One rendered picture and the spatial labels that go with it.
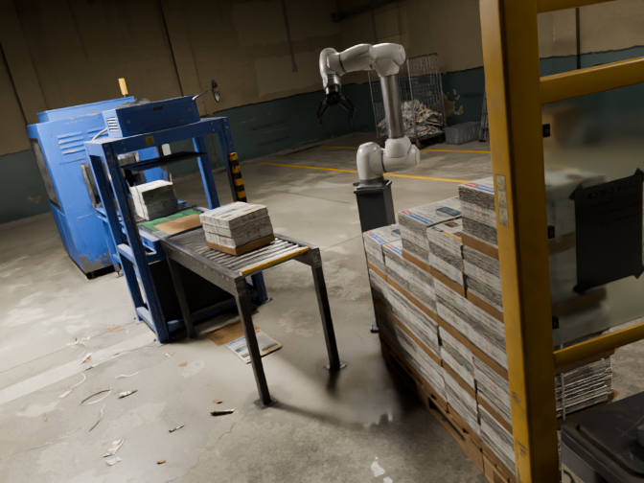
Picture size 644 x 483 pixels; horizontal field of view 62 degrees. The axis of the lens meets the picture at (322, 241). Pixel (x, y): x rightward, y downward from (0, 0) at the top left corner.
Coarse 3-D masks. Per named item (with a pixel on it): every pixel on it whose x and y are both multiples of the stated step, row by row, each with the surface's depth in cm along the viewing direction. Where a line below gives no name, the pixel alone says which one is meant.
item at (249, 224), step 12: (228, 216) 322; (240, 216) 318; (252, 216) 324; (264, 216) 329; (228, 228) 315; (240, 228) 318; (252, 228) 324; (264, 228) 329; (228, 240) 321; (240, 240) 319; (252, 240) 325
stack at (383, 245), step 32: (384, 256) 290; (384, 288) 300; (416, 288) 255; (448, 288) 220; (384, 320) 317; (416, 320) 263; (448, 320) 227; (384, 352) 331; (416, 352) 278; (448, 352) 236; (416, 384) 288; (448, 384) 244; (448, 416) 254; (480, 448) 228
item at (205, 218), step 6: (228, 204) 352; (234, 204) 349; (240, 204) 347; (246, 204) 345; (216, 210) 343; (222, 210) 340; (204, 216) 336; (210, 216) 331; (204, 222) 338; (210, 222) 332; (204, 228) 342; (210, 228) 335; (210, 234) 339; (216, 234) 333; (210, 240) 342; (216, 240) 335
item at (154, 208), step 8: (144, 184) 489; (152, 184) 480; (160, 184) 472; (168, 184) 466; (136, 192) 465; (144, 192) 455; (152, 192) 460; (160, 192) 463; (168, 192) 467; (136, 200) 478; (144, 200) 457; (152, 200) 461; (160, 200) 465; (168, 200) 468; (176, 200) 473; (136, 208) 488; (144, 208) 464; (152, 208) 462; (160, 208) 466; (168, 208) 469; (176, 208) 474; (152, 216) 463; (160, 216) 467
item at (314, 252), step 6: (276, 234) 351; (288, 240) 334; (294, 240) 332; (300, 246) 320; (312, 246) 313; (318, 246) 311; (312, 252) 310; (318, 252) 312; (300, 258) 325; (306, 258) 318; (312, 258) 311; (318, 258) 312; (312, 264) 314; (318, 264) 313
